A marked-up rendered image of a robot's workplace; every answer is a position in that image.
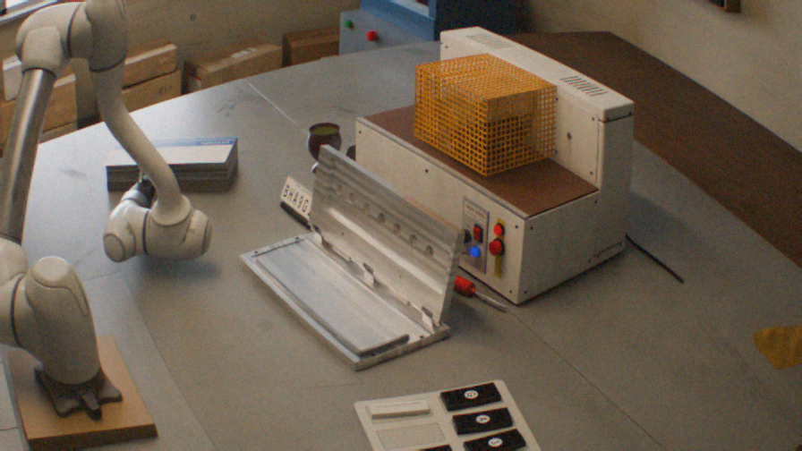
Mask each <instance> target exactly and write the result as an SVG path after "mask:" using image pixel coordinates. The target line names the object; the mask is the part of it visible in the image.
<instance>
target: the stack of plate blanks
mask: <svg viewBox="0 0 802 451"><path fill-rule="evenodd" d="M230 137H236V138H237V139H236V141H235V144H234V146H233V147H232V149H231V151H230V153H229V155H228V157H227V159H226V162H224V163H194V164H168V165H169V166H170V168H171V170H172V171H173V173H174V175H175V178H176V181H177V182H178V185H179V189H180V191H229V189H230V186H231V184H232V182H233V180H234V178H235V174H236V172H237V170H238V154H237V152H238V147H237V141H238V137H237V136H220V137H200V138H182V139H165V140H189V139H208V138H230ZM150 141H155V140H150ZM106 170H107V190H108V191H129V190H130V189H131V188H132V187H133V186H134V185H135V184H136V183H137V180H138V179H139V178H140V175H139V173H138V165H128V166H106Z"/></svg>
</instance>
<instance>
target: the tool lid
mask: <svg viewBox="0 0 802 451"><path fill-rule="evenodd" d="M339 184H340V185H341V187H342V191H341V194H340V192H339V190H338V186H339ZM353 194H354V196H355V203H353V200H352V196H353ZM367 203H368V204H369V205H370V213H368V212H367V209H366V205H367ZM382 213H383V214H384V216H385V223H384V224H383V223H382V221H381V214H382ZM397 224H399V225H400V228H401V232H400V234H398V232H397ZM308 225H310V226H311V227H318V228H320V229H321V234H322V235H323V236H324V237H325V238H327V239H328V240H329V241H331V242H332V243H333V250H334V251H336V252H337V253H338V254H340V255H341V256H342V257H344V258H345V259H346V260H348V261H349V262H352V261H351V258H352V259H354V260H355V261H356V262H358V263H359V264H360V265H362V266H363V267H366V266H370V267H371V268H373V269H374V270H373V275H374V276H376V277H377V278H379V279H380V280H381V281H383V282H384V283H385V284H387V285H388V286H389V288H388V291H389V292H390V293H391V294H393V295H394V296H395V297H396V298H397V299H398V300H400V301H401V302H403V303H404V304H405V305H407V306H410V305H409V304H408V303H409V302H411V303H412V304H414V305H415V306H416V307H418V308H419V309H420V310H429V311H431V312H432V313H433V319H435V320H436V321H438V322H443V321H446V320H447V316H448V310H449V305H450V302H451V298H452V293H453V290H454V285H455V282H456V274H457V270H458V265H459V261H460V257H461V252H462V249H463V244H464V239H465V232H464V231H463V230H461V229H460V228H458V227H457V226H455V225H453V224H451V223H450V222H448V221H447V220H446V219H445V218H443V217H441V216H440V215H438V214H436V213H435V212H433V211H432V210H430V209H429V208H427V207H425V206H423V204H421V203H420V202H418V201H417V200H415V199H413V198H411V197H410V196H408V195H407V194H405V193H404V192H402V191H400V190H399V189H398V188H396V187H395V186H393V185H392V184H390V183H388V182H386V181H385V180H383V179H382V178H380V177H378V176H377V175H375V174H374V173H373V172H371V171H369V170H368V169H366V168H365V167H363V166H361V165H359V164H358V163H356V162H354V161H353V160H352V159H351V158H349V157H347V156H345V155H344V154H342V153H341V152H339V151H337V150H336V149H333V148H332V147H330V146H329V145H320V153H319V159H318V164H317V170H316V175H315V181H314V186H313V193H312V198H311V209H310V215H309V222H308ZM413 235H415V236H416V239H417V244H416V245H414V243H413ZM430 246H431V247H432V249H433V256H431V255H430V254H429V248H430Z"/></svg>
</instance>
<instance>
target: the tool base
mask: <svg viewBox="0 0 802 451"><path fill-rule="evenodd" d="M311 230H312V231H313V232H312V233H309V234H300V235H297V236H295V237H299V239H295V237H292V238H289V239H286V240H284V241H282V242H279V243H274V244H271V245H269V246H266V247H263V248H260V249H258V250H255V251H257V252H258V253H255V251H250V252H247V253H245V254H243V255H240V256H238V257H239V265H240V266H241V267H242V268H243V269H244V270H245V271H246V272H247V273H248V274H249V275H250V276H251V277H252V278H253V279H254V280H255V281H256V282H257V283H258V284H259V285H260V286H261V287H262V288H263V289H264V290H265V291H266V292H267V293H268V294H269V295H270V296H271V297H272V298H273V299H274V300H275V301H276V302H277V303H278V304H279V305H280V306H282V307H283V308H284V309H285V310H286V311H287V312H288V313H289V314H290V315H291V316H292V317H293V318H294V319H296V320H297V321H298V322H299V323H300V324H301V325H302V326H303V327H304V328H306V329H307V330H308V331H309V332H310V333H311V334H312V335H313V336H315V337H316V338H317V339H318V340H319V341H320V342H321V343H323V344H324V345H325V346H326V347H327V348H328V349H329V350H330V351H331V352H332V353H333V354H335V355H336V356H337V357H338V358H339V359H341V360H342V361H343V362H344V363H345V364H347V365H348V366H349V367H350V368H351V369H353V370H354V371H358V370H363V369H365V368H368V367H371V366H373V365H376V364H378V363H381V362H384V361H387V360H390V359H393V358H395V357H398V356H400V355H402V354H405V353H409V352H411V351H413V350H416V349H418V348H421V347H423V346H426V345H429V344H431V343H434V342H436V341H439V340H440V339H443V338H445V337H447V336H449V329H450V327H448V326H447V325H446V324H444V323H443V322H438V321H436V320H435V319H433V313H432V312H431V311H426V310H420V309H419V308H418V307H416V306H415V305H414V304H412V303H411V302H409V303H408V304H409V305H410V306H407V305H405V304H404V303H403V302H401V301H400V300H398V299H397V298H396V297H395V296H394V295H393V294H391V293H390V292H389V291H388V288H389V286H388V285H387V284H385V283H384V282H383V281H381V280H380V279H379V278H377V277H376V276H374V275H373V270H374V269H373V268H368V267H363V266H362V265H360V264H359V263H358V262H356V261H355V260H354V259H352V258H351V261H352V262H349V261H348V260H346V259H345V258H344V257H342V256H341V255H340V254H338V253H337V252H336V251H334V250H333V243H332V242H331V241H329V240H328V239H327V238H325V237H324V236H323V235H322V234H321V229H320V228H319V229H316V228H314V227H311ZM255 260H259V261H260V262H261V263H262V264H263V265H264V266H265V267H266V268H267V269H268V270H269V271H270V272H271V273H272V274H273V275H275V276H276V277H277V278H278V279H279V280H280V281H281V282H282V283H283V284H284V285H286V286H287V287H288V288H289V289H290V290H291V291H292V292H293V293H294V294H296V295H297V296H298V297H299V298H300V299H301V300H302V301H303V302H305V303H306V304H307V305H308V306H309V307H310V308H311V309H313V310H314V311H315V312H316V313H317V314H318V315H320V316H321V317H322V318H323V319H324V320H325V321H327V322H328V323H329V325H330V326H331V327H333V328H334V329H335V330H336V331H338V332H339V333H340V334H341V335H342V336H344V337H345V338H346V339H347V340H349V341H350V342H351V343H352V344H353V345H355V346H356V347H357V348H359V349H360V350H363V349H366V348H369V347H371V346H374V345H378V344H380V343H383V342H386V341H388V340H390V339H393V338H396V337H398V336H402V335H404V334H408V335H409V340H407V341H404V342H402V343H400V344H397V345H393V346H390V347H388V348H386V349H383V350H380V351H378V352H376V353H373V354H375V356H371V354H372V353H371V354H369V355H366V356H363V357H361V358H360V357H359V356H358V355H357V354H356V353H354V352H353V351H352V350H350V349H349V348H348V347H347V346H346V345H344V344H343V343H342V342H341V341H339V340H338V339H337V338H336V337H335V336H333V335H332V334H331V333H330V332H329V331H328V330H326V329H325V328H324V327H323V326H322V325H321V324H320V323H319V322H318V321H317V320H316V319H314V318H313V317H312V316H311V315H310V314H309V313H308V312H307V311H305V310H304V309H303V308H302V307H301V306H300V305H299V304H297V303H296V302H295V301H294V300H293V299H292V298H291V297H290V296H289V295H288V294H286V293H285V292H284V291H283V290H282V289H281V288H280V287H279V286H278V285H277V284H276V283H274V282H273V281H272V280H271V279H270V278H269V277H268V276H267V275H266V274H265V273H264V272H263V271H262V270H261V269H260V268H259V267H258V266H257V265H256V264H255ZM419 336H424V338H420V337H419Z"/></svg>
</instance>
